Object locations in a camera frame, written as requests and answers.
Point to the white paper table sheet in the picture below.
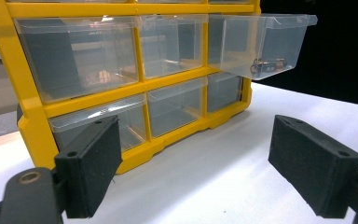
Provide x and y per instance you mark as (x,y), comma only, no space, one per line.
(199,186)

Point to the black gold battery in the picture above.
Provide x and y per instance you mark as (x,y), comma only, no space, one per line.
(268,61)

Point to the rows of clear drawers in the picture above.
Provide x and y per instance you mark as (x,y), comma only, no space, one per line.
(74,56)

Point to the clear plastic organizer drawer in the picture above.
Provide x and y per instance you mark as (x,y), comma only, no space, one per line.
(239,40)

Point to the black curtain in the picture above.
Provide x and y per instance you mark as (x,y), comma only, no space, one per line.
(338,46)

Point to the yellow black organizer cabinet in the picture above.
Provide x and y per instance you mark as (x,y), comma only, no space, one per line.
(31,124)

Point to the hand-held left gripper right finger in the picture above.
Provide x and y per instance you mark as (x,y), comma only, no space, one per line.
(317,168)

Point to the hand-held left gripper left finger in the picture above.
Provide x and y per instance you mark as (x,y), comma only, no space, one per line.
(90,161)

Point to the metal screws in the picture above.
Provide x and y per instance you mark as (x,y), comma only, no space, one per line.
(270,67)

